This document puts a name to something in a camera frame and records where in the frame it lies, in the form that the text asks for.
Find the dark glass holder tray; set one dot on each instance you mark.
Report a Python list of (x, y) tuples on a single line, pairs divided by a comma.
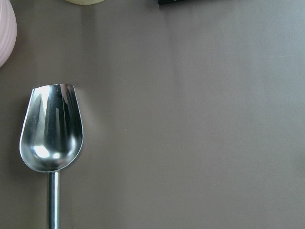
[(163, 2)]

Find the pink bowl of ice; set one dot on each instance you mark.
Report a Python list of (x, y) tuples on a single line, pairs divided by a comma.
[(8, 30)]

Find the metal ice scoop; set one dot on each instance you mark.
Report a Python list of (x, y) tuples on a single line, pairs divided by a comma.
[(52, 138)]

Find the wooden cup tree stand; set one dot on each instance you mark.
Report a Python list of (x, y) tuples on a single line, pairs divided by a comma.
[(84, 2)]

